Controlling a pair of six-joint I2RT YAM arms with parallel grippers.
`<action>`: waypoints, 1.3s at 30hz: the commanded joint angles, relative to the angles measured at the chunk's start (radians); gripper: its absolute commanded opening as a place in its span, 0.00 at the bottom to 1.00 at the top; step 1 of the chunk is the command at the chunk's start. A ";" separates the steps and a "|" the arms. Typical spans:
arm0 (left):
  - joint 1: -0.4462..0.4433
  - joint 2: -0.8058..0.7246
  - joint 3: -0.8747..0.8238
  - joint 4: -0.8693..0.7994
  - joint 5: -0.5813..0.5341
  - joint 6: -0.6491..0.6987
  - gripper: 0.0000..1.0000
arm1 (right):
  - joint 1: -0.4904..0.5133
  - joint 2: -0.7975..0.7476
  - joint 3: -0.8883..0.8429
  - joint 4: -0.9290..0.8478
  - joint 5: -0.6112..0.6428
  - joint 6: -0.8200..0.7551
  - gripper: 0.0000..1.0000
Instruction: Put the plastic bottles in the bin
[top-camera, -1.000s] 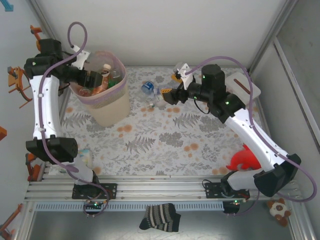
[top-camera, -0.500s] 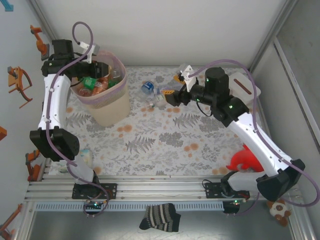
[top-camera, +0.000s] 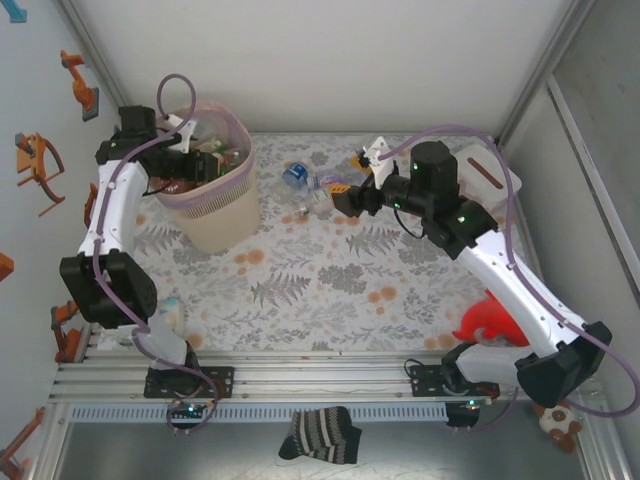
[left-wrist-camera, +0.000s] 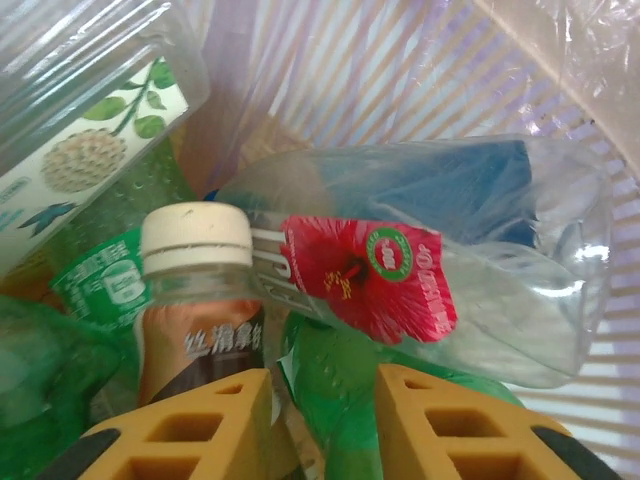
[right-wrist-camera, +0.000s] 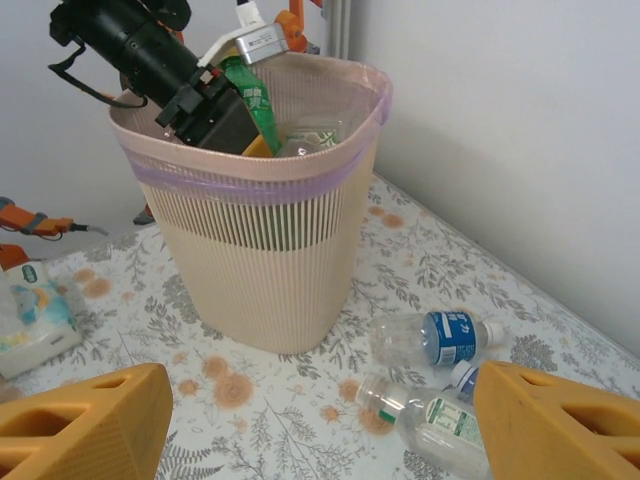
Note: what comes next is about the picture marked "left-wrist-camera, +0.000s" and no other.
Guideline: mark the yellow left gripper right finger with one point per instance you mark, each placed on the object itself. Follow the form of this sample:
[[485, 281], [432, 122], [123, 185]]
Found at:
[[400, 425]]

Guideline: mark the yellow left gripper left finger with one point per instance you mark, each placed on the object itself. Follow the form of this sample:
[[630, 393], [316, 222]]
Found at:
[[250, 410]]

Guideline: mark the green plastic bottle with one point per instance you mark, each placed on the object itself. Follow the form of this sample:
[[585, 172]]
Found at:
[[325, 380], [50, 360]]

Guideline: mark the clear bottle red flower label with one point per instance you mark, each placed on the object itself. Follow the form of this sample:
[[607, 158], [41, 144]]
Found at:
[[370, 275]]

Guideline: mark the green bottle with label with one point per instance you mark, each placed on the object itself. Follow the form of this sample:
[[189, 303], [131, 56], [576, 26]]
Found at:
[[100, 280]]

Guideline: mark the clear bottle bird plant label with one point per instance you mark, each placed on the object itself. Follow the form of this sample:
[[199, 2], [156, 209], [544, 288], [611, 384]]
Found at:
[[90, 150]]

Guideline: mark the beige slatted waste bin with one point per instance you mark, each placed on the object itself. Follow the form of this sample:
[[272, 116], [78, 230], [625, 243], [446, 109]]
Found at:
[[350, 75]]

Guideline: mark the translucent purple bin liner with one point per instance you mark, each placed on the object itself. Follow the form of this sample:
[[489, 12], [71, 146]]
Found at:
[[590, 75]]

